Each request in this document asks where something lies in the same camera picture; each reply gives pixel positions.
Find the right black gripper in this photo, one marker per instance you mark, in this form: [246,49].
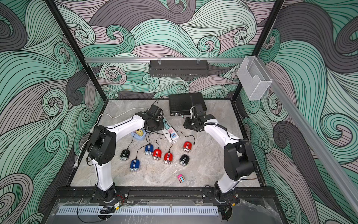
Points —
[187,124]

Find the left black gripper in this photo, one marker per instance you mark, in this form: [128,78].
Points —
[161,126]

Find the teal charger adapter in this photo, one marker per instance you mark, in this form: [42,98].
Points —
[166,124]

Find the red shaver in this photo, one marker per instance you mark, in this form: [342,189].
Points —
[157,153]
[168,158]
[187,146]

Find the black shaver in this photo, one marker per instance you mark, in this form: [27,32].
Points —
[184,160]
[124,156]

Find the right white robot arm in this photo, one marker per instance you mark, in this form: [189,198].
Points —
[239,162]

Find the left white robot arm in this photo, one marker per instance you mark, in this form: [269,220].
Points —
[101,147]

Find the blue shaver rear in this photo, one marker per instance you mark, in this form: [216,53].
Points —
[149,149]

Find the blue shaver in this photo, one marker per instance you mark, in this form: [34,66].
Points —
[135,165]
[149,149]

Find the blue shaver front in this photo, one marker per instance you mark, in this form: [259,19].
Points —
[135,165]

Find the yellow charger adapter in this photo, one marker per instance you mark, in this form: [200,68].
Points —
[139,132]

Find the black briefcase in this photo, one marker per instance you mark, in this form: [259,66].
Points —
[180,104]

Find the white power strip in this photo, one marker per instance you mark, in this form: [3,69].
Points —
[171,134]

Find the light blue socket cube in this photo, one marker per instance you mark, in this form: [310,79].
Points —
[138,138]

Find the pink striped small box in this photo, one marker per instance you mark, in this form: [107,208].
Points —
[181,178]

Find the black wall shelf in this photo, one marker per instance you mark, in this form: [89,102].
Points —
[178,68]

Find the aluminium wall rail back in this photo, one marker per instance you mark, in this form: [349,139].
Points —
[159,59]

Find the clear acrylic wall box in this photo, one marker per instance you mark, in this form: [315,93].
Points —
[254,77]

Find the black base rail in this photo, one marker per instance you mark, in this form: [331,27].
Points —
[134,195]

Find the white slotted cable duct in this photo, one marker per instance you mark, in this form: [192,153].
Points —
[141,210]

